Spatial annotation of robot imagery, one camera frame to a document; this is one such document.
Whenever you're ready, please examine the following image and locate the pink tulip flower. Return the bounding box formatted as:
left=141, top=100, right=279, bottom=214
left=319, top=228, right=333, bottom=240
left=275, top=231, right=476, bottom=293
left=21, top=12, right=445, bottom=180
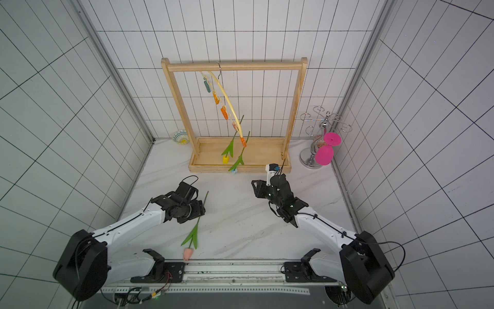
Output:
left=180, top=191, right=210, bottom=262

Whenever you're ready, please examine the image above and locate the yellow tulip flower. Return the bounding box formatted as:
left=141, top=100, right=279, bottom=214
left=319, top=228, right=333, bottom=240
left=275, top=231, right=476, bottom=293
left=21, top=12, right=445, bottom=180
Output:
left=222, top=116, right=244, bottom=166

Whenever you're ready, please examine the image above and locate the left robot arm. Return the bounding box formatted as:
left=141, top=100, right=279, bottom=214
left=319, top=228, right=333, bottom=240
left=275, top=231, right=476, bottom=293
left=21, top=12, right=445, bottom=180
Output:
left=52, top=181, right=205, bottom=301

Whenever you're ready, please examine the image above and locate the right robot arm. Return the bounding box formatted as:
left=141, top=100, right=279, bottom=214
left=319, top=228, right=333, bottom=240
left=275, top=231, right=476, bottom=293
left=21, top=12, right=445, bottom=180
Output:
left=251, top=175, right=395, bottom=306

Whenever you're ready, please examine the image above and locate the yellow curved clothes hanger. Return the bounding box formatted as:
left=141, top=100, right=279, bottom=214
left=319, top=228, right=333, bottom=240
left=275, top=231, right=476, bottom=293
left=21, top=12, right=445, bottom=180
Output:
left=200, top=65, right=244, bottom=138

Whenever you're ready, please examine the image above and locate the magenta plastic wine glass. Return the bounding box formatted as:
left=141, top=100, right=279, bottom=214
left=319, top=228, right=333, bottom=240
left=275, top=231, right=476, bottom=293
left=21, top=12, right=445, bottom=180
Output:
left=315, top=132, right=342, bottom=166

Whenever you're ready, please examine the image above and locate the small patterned bowl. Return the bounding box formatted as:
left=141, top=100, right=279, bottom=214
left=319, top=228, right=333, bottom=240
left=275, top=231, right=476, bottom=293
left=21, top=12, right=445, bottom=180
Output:
left=172, top=130, right=190, bottom=145

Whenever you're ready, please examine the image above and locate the patterned cup on stand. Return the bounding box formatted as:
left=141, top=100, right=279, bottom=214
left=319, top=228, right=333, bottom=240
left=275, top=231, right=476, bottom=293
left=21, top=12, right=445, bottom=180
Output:
left=315, top=140, right=326, bottom=151

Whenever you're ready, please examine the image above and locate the chrome glass holder stand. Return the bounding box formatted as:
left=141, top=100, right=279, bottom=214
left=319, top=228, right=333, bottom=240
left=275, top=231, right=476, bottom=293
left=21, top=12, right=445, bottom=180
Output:
left=299, top=106, right=352, bottom=169

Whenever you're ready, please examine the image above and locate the teal clothespin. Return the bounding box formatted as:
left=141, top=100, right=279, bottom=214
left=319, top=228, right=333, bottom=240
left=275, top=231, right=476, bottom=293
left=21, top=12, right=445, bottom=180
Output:
left=203, top=77, right=212, bottom=93

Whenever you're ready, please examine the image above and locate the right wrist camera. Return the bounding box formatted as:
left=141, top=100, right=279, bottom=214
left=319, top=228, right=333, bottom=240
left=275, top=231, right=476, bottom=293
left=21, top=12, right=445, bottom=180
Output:
left=266, top=164, right=280, bottom=186

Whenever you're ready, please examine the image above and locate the wooden clothes rack frame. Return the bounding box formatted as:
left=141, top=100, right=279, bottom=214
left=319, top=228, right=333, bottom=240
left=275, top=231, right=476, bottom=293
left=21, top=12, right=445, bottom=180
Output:
left=161, top=57, right=308, bottom=173

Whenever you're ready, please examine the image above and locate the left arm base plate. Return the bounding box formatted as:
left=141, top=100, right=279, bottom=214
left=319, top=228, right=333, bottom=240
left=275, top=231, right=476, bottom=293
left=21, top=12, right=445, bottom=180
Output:
left=130, top=262, right=186, bottom=284

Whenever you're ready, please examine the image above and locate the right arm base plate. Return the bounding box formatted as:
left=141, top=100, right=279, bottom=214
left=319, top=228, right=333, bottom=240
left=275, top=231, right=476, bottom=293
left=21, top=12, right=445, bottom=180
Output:
left=280, top=261, right=337, bottom=283

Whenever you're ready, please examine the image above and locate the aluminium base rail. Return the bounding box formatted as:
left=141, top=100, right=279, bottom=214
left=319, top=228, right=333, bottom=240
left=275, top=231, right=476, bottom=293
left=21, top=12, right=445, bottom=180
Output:
left=69, top=257, right=398, bottom=309

